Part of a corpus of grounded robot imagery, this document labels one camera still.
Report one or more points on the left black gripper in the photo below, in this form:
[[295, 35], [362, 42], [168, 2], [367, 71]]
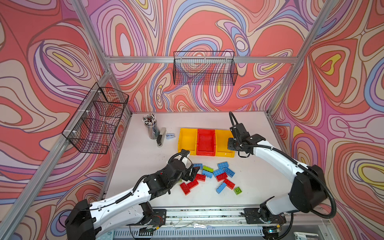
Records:
[[193, 173]]

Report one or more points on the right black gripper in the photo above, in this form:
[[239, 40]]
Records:
[[230, 146]]

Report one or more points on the small green brick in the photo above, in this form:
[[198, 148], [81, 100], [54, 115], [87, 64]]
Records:
[[237, 190]]

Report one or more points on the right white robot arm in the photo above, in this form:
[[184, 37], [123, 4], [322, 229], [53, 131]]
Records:
[[309, 192]]

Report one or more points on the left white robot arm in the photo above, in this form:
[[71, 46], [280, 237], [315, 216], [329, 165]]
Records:
[[87, 221]]

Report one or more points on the red brick on side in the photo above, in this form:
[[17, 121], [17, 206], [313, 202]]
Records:
[[201, 178]]

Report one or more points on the red long brick diagonal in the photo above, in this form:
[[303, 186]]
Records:
[[192, 184]]

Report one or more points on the right yellow bin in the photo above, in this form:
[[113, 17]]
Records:
[[222, 138]]

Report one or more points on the yellow bin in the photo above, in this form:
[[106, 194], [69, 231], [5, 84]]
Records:
[[222, 138], [188, 140]]

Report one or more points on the red long brick bottom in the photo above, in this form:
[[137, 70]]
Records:
[[185, 188]]

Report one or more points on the red middle bin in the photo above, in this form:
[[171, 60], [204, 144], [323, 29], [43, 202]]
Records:
[[206, 142]]

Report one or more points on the red brick centre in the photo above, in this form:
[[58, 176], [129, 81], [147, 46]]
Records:
[[221, 177]]

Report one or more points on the blue brick bottom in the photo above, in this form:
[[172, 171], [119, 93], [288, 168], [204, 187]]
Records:
[[221, 188]]

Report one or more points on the left yellow bin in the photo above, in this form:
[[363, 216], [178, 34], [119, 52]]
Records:
[[188, 140]]

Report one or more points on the red studded brick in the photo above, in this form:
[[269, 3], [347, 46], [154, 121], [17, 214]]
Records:
[[229, 184]]

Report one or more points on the small blue stapler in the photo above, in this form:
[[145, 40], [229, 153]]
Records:
[[170, 136]]

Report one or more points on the grey stapler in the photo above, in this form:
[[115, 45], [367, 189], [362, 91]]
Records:
[[161, 137]]

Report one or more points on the cup of pencils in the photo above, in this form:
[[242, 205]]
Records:
[[150, 122]]

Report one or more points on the white device bottom right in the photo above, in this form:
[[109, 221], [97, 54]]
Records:
[[306, 236]]

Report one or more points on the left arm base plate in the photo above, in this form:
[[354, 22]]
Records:
[[157, 218]]

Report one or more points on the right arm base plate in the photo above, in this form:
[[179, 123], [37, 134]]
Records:
[[262, 216]]

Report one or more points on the back wire basket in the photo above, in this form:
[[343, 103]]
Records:
[[208, 68]]

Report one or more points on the wire basket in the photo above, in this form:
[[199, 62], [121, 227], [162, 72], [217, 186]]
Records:
[[208, 68], [100, 114]]

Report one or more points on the left wire basket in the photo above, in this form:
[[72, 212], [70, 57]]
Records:
[[100, 114]]

